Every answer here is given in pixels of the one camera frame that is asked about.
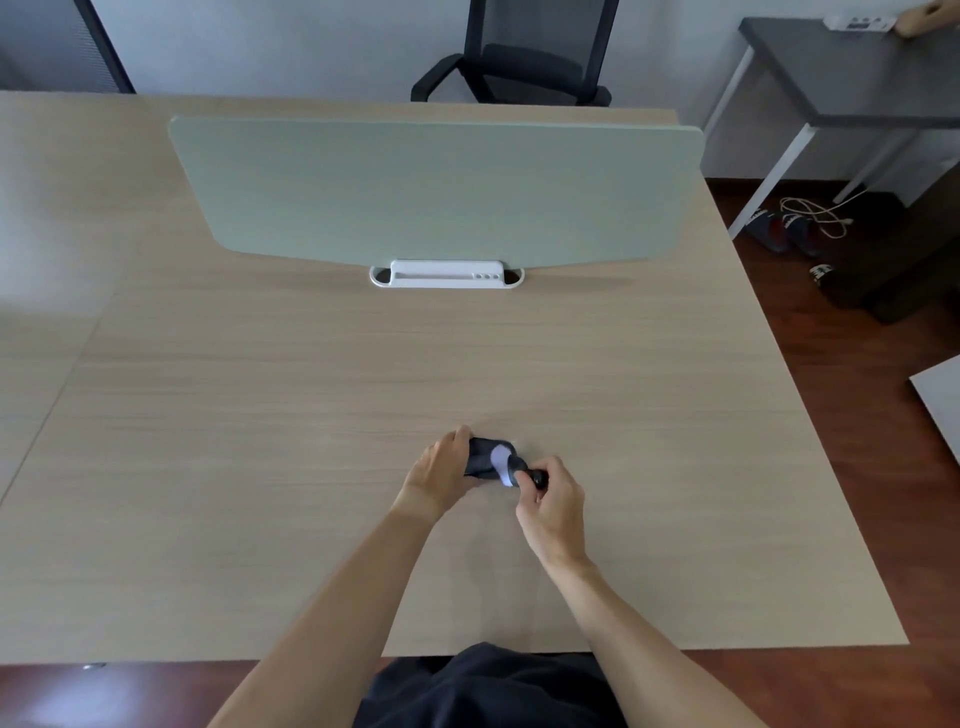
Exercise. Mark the person's right hand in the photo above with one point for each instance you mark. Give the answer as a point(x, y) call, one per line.
point(551, 511)

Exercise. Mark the person's left hand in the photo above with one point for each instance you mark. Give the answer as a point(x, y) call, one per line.
point(437, 471)

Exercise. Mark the person's left fingers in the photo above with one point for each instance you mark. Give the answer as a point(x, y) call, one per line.
point(459, 442)

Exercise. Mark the person's right thumb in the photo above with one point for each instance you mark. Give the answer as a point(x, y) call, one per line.
point(525, 491)

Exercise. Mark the dark blue sock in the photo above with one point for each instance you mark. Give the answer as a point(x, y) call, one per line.
point(495, 460)

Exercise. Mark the person's right forearm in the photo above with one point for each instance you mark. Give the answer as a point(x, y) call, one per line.
point(645, 649)

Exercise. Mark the person's left forearm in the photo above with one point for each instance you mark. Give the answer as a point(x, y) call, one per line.
point(322, 626)

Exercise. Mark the white divider base holder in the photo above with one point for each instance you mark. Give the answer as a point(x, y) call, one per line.
point(446, 274)

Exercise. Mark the person's dark shorts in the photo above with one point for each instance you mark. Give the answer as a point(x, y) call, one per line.
point(487, 690)

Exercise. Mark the pale green desk divider panel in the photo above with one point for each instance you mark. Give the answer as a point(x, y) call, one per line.
point(442, 196)

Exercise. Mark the dark slipper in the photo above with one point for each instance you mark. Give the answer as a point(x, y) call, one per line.
point(766, 229)
point(801, 234)

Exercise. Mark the black and white shoe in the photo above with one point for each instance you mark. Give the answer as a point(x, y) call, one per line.
point(823, 273)

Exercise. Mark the black mesh office chair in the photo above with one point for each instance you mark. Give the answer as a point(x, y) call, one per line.
point(517, 64)

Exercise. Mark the white board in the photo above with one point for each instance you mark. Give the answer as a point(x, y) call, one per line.
point(941, 405)

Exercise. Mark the dark grey side table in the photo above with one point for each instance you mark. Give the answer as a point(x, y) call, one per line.
point(847, 90)

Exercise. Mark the black cabinet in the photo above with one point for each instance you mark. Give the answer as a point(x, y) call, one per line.
point(52, 41)

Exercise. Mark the white power strip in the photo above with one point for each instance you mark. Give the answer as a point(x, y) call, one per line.
point(859, 23)

